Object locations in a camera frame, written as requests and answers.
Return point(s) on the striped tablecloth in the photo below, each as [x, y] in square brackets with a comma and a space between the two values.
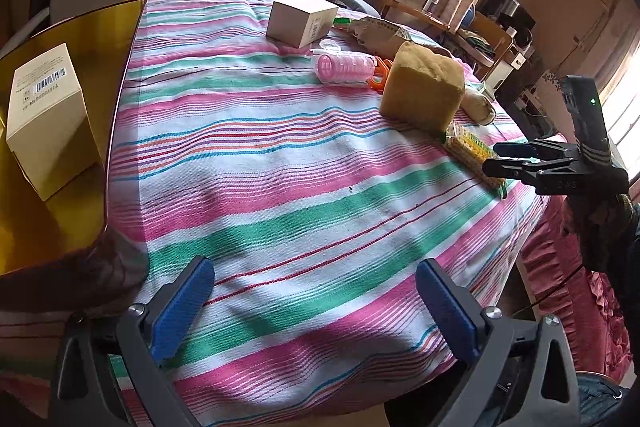
[300, 207]

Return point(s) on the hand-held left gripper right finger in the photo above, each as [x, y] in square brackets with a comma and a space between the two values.
[447, 307]

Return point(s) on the plain white cardboard box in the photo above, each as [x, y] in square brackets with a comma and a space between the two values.
[295, 19]

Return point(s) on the yellow sponge block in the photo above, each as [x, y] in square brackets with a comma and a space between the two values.
[422, 89]

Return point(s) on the beige sock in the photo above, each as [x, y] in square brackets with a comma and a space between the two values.
[477, 106]

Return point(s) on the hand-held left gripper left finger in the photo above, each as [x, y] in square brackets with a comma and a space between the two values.
[180, 312]

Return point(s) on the black appliance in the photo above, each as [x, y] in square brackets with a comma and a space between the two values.
[510, 7]

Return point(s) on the foil snack bag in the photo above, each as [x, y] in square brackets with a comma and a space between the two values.
[385, 34]

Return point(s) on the small jar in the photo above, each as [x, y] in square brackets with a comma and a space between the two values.
[431, 5]

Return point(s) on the clear plastic piece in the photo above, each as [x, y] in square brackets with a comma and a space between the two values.
[327, 46]

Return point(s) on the gold tin container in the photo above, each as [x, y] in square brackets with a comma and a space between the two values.
[30, 232]

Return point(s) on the red ruffled cloth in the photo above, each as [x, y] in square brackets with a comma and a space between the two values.
[565, 287]

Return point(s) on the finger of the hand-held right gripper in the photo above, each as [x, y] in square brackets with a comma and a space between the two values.
[515, 150]
[510, 170]

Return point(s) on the pink ribbed plastic cup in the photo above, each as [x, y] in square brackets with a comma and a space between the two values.
[345, 68]

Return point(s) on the wooden desk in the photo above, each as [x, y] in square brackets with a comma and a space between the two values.
[400, 2]

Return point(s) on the tall cream barcode box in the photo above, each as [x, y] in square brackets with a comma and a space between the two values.
[50, 132]

